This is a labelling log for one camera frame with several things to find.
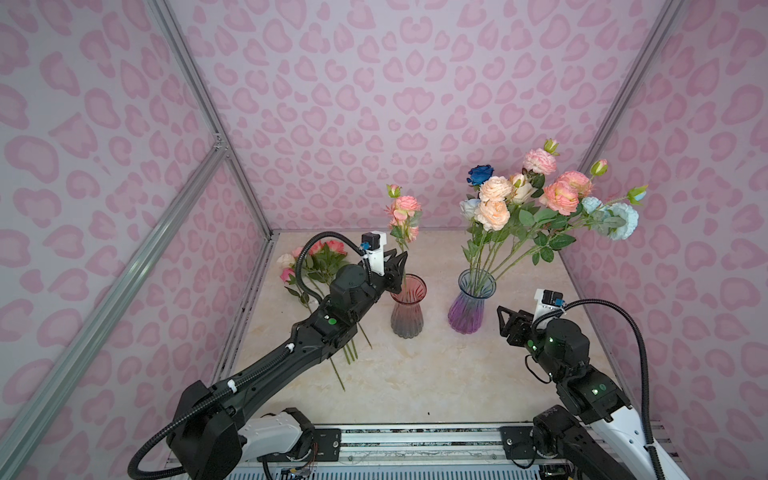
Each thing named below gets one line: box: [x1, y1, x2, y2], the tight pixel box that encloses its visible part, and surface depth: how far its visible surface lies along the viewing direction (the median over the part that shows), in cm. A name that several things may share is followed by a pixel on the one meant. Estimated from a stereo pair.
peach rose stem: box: [475, 176, 513, 283], surface depth 68 cm
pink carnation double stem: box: [521, 138, 560, 177], surface depth 68 cm
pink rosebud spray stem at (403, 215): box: [384, 184, 423, 253], surface depth 71 cm
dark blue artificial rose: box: [466, 164, 494, 192], surface depth 77 cm
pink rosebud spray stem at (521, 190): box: [507, 173, 537, 205], surface depth 68 cm
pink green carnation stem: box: [492, 159, 608, 283], surface depth 65 cm
